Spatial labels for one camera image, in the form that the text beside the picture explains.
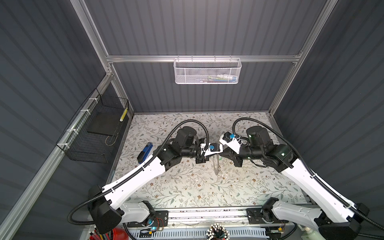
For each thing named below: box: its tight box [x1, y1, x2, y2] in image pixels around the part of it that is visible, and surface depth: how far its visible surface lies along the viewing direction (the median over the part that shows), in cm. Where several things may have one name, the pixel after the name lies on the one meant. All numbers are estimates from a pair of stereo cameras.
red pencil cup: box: [89, 227, 130, 240], surface depth 62 cm
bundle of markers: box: [206, 223, 230, 240], surface depth 57 cm
